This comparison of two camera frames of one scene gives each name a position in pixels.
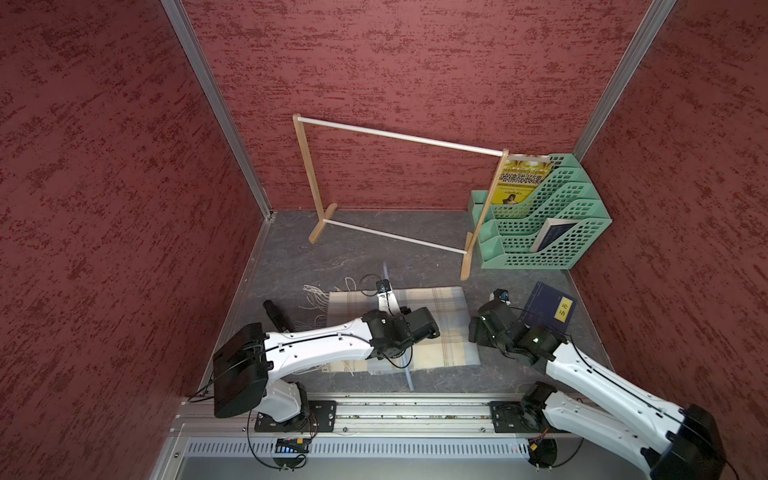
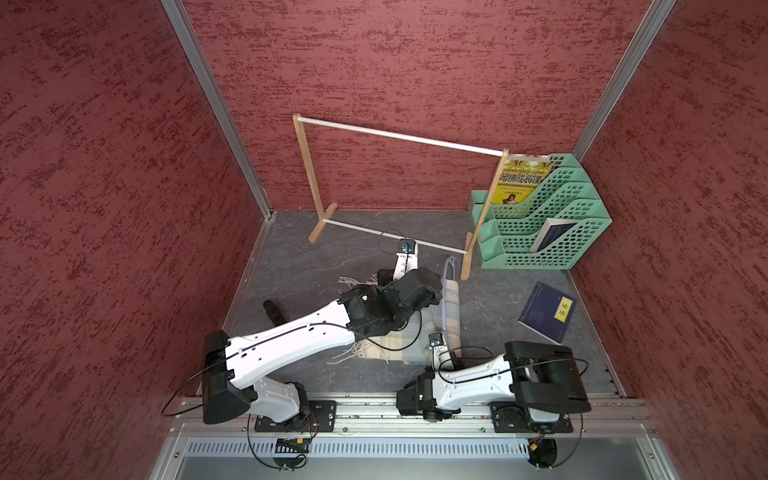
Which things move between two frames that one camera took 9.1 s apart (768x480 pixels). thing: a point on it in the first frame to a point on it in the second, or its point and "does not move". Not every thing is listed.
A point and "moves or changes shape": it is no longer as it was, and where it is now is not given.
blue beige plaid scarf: x=456 y=345 moves or changes shape
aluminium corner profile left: x=186 y=35 does not move
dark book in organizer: x=550 y=231 does not move
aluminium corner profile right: x=643 y=39 does not move
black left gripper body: x=402 y=346 to x=385 y=276
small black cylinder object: x=276 y=316 does not move
